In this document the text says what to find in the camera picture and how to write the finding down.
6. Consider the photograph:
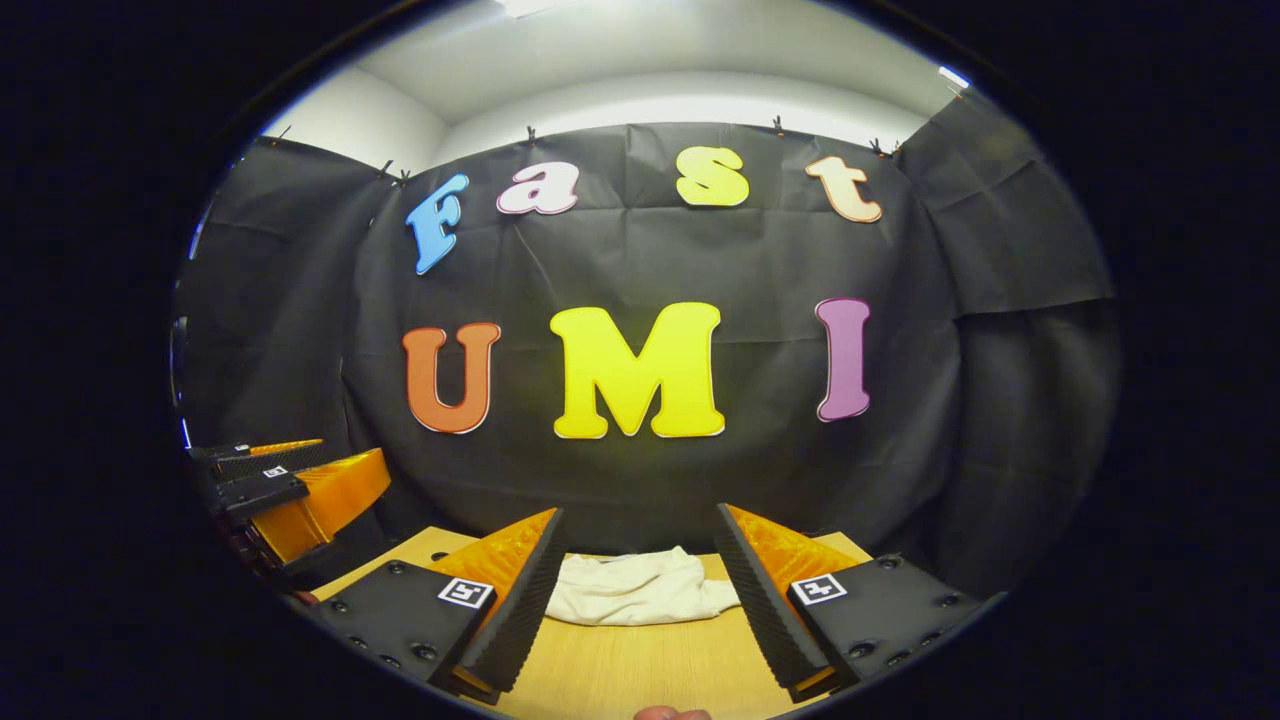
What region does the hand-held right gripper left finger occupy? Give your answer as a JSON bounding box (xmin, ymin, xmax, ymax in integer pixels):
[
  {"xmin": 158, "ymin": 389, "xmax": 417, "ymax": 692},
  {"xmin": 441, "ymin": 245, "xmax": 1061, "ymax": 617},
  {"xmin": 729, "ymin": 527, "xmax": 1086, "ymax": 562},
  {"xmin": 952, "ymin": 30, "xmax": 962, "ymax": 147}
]
[{"xmin": 305, "ymin": 506, "xmax": 567, "ymax": 706}]

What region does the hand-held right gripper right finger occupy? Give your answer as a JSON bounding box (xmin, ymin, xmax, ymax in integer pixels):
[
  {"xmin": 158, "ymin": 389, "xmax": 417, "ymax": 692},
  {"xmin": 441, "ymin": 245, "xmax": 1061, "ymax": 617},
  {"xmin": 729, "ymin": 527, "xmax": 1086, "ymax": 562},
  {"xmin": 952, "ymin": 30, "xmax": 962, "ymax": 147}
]
[{"xmin": 714, "ymin": 502, "xmax": 1006, "ymax": 704}]

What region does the white sweatshirt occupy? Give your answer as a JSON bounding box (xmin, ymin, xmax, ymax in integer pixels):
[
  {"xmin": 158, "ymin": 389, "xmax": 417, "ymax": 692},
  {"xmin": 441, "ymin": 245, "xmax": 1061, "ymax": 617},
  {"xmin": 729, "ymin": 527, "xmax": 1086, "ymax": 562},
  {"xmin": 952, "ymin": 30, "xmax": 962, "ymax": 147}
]
[{"xmin": 545, "ymin": 545, "xmax": 743, "ymax": 628}]

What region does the black backdrop cloth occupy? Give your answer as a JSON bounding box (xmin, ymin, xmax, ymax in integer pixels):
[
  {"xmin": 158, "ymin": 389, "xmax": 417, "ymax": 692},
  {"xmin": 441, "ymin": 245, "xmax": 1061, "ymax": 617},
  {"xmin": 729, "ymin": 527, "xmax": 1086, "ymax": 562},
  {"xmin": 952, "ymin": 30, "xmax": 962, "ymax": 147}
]
[{"xmin": 175, "ymin": 90, "xmax": 1121, "ymax": 601}]

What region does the row of black cloth clips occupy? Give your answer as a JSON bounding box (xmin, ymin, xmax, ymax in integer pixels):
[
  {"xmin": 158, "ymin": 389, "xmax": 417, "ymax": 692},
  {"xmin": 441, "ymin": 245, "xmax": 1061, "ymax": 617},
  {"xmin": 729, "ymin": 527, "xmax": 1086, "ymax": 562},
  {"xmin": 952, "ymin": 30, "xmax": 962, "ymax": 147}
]
[{"xmin": 272, "ymin": 112, "xmax": 901, "ymax": 187}]

